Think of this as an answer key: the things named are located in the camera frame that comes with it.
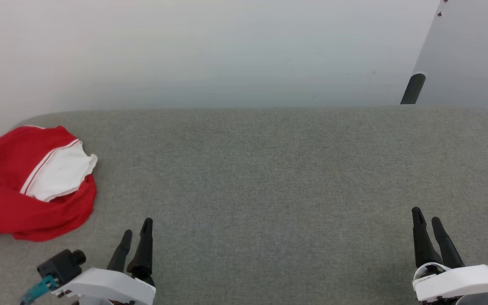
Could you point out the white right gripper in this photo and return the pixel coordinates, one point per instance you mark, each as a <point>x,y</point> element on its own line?
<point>456,284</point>

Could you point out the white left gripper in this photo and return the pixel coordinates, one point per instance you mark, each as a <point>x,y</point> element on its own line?
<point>108,288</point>

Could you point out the red basketball jersey number 23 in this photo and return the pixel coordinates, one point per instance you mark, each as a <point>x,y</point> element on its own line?
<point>2,199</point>

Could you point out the grey fabric sofa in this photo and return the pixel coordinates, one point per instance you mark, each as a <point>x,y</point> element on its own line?
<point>261,182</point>

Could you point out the black round pole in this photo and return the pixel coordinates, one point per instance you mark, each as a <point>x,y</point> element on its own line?
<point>412,89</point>

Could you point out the white panel board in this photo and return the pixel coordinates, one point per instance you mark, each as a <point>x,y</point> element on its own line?
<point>472,51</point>

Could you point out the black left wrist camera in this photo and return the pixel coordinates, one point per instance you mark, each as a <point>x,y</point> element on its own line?
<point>59,267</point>

